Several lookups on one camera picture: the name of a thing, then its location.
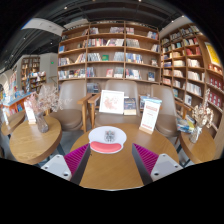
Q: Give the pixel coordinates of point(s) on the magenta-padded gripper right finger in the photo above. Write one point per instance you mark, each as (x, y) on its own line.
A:
(146, 159)

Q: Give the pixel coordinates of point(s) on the glass vase, dried flowers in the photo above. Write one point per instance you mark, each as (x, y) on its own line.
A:
(195, 135)
(41, 123)

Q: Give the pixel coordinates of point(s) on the white mouse pad, red rest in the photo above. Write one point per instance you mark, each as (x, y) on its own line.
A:
(106, 147)

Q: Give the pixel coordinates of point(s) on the white framed flower picture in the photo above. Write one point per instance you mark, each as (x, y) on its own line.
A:
(111, 101)

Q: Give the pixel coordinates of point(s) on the curved wooden bookshelf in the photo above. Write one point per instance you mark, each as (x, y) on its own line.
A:
(190, 63)

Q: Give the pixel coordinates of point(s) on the brown wooden-armed armchair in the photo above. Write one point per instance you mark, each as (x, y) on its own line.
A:
(71, 106)
(165, 110)

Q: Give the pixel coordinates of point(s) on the round wooden side table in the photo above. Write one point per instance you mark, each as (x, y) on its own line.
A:
(33, 143)
(200, 150)
(13, 121)

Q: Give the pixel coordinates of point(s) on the white red sign stand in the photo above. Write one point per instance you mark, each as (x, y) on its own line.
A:
(150, 116)

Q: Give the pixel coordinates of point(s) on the transparent computer mouse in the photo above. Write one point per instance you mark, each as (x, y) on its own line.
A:
(109, 136)

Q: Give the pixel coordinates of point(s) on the blue display table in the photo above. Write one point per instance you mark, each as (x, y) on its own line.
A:
(16, 101)

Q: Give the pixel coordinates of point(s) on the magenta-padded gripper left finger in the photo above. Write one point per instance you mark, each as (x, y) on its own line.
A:
(77, 160)

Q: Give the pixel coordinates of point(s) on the dark blue book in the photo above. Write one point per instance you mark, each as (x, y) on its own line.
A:
(130, 106)

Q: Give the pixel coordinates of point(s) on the distant wooden bookshelf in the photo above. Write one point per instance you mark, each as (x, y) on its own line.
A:
(31, 71)

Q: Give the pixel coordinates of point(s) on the small white table card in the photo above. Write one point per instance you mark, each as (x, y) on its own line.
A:
(30, 113)

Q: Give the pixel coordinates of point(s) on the wide wooden bookshelf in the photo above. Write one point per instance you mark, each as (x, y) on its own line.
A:
(106, 53)

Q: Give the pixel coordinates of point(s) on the white ceiling panel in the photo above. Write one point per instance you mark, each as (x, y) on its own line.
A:
(41, 26)

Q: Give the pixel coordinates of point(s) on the stack of books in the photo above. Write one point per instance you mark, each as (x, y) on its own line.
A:
(185, 125)

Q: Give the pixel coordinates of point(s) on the brown armchair holding picture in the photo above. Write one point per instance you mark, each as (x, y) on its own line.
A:
(115, 85)

